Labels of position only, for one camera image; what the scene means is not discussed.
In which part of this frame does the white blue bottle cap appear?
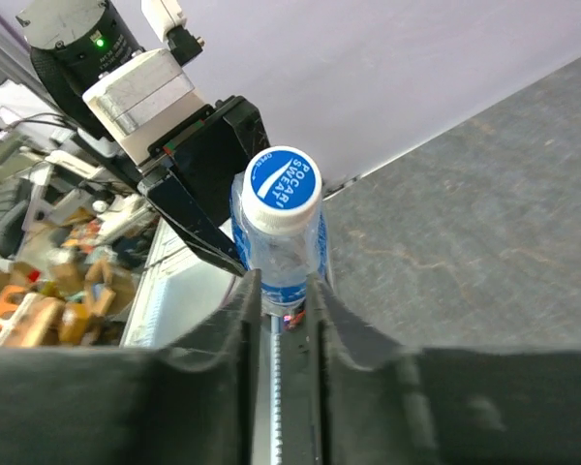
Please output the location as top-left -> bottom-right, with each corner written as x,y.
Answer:
241,146 -> 322,235

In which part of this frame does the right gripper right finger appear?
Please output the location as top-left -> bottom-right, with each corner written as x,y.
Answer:
306,276 -> 581,464

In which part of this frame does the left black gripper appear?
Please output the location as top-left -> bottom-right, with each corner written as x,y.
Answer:
82,48 -> 269,277

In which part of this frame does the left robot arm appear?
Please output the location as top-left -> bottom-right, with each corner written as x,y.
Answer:
17,1 -> 269,276

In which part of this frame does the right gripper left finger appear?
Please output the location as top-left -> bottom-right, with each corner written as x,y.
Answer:
0,270 -> 261,464

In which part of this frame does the blue Pocari Sweat bottle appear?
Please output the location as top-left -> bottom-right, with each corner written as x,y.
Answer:
230,173 -> 330,317

